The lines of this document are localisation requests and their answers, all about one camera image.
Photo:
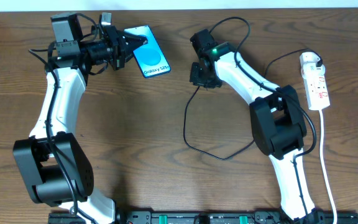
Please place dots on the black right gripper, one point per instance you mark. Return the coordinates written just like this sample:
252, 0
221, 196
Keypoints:
196, 74

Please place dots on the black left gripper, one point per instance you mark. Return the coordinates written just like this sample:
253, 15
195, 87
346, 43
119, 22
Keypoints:
117, 47

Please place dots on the blue smartphone lit screen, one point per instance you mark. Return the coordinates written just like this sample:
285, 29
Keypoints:
149, 57

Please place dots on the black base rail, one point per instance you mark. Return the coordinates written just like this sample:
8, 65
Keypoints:
265, 217

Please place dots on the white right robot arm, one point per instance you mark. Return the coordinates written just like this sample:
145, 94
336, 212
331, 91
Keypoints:
277, 120

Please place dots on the white power strip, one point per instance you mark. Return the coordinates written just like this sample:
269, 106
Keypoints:
313, 74

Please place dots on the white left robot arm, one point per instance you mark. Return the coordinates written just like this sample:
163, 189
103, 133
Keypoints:
53, 166

